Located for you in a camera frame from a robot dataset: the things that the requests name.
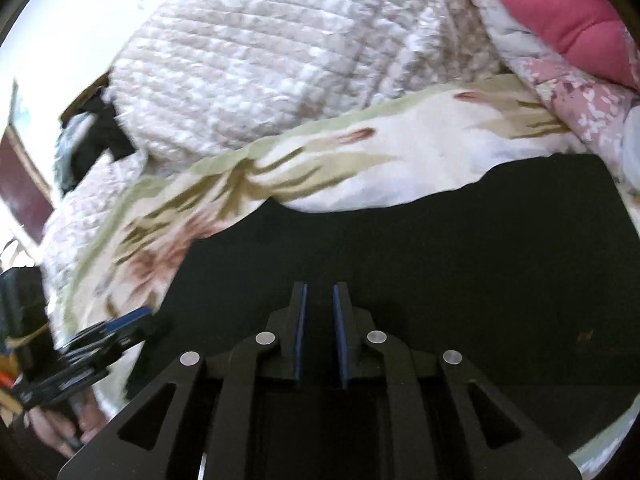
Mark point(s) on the grey white quilted bedspread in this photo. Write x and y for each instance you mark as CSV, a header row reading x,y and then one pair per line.
x,y
250,60

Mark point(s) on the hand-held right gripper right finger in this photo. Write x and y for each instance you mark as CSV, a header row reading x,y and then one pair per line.
x,y
341,330

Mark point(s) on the dark clothing pile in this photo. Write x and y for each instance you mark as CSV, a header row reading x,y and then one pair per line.
x,y
107,135

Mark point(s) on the pink cushion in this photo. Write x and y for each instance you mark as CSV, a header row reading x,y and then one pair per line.
x,y
560,15

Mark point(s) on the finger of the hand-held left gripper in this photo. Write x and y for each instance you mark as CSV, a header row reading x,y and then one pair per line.
x,y
125,347
125,321

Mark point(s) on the person's left hand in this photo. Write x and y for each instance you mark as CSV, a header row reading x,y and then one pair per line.
x,y
75,425

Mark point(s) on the black pants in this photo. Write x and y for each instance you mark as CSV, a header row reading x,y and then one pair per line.
x,y
450,260

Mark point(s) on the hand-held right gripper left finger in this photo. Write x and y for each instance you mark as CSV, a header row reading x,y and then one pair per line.
x,y
300,330

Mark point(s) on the grey blue cloth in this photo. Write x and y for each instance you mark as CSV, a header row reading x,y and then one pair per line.
x,y
67,155

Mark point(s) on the white patterned fleece blanket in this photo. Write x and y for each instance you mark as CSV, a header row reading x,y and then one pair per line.
x,y
400,160

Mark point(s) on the pink floral quilt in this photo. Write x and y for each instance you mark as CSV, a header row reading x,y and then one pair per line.
x,y
575,105

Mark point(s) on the dark red wooden furniture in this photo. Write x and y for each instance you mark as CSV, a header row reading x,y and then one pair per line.
x,y
22,185

